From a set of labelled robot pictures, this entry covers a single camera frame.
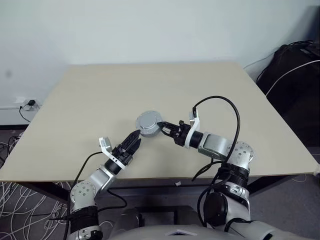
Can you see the black bag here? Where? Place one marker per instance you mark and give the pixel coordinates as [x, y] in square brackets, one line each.
[295, 82]

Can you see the dark table frame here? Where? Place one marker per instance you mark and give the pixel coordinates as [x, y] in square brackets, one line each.
[150, 190]

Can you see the small white tag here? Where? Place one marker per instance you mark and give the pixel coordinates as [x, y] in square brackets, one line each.
[178, 184]

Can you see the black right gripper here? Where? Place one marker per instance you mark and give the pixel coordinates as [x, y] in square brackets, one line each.
[181, 136]

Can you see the white wall power strip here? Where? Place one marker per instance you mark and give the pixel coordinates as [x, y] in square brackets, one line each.
[22, 101]

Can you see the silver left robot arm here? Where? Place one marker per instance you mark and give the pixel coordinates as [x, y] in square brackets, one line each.
[100, 178]

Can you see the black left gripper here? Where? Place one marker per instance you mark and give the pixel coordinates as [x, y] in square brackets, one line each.
[122, 155]

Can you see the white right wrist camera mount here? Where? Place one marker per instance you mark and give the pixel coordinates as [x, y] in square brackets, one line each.
[196, 120]

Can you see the grey round disc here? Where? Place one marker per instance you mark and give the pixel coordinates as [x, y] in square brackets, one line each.
[149, 120]

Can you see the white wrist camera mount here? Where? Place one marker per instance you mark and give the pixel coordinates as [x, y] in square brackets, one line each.
[105, 143]
[196, 120]

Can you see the grey motor stator housing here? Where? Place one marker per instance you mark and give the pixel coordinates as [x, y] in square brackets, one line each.
[150, 133]

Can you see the black plug adapter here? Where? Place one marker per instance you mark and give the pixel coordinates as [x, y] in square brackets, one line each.
[31, 103]

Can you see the silver robot torso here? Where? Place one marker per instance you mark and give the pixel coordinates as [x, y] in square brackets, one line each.
[162, 233]

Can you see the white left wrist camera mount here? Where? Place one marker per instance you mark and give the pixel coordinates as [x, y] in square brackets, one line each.
[105, 143]

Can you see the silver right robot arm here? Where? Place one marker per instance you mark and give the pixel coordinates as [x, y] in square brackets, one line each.
[215, 145]

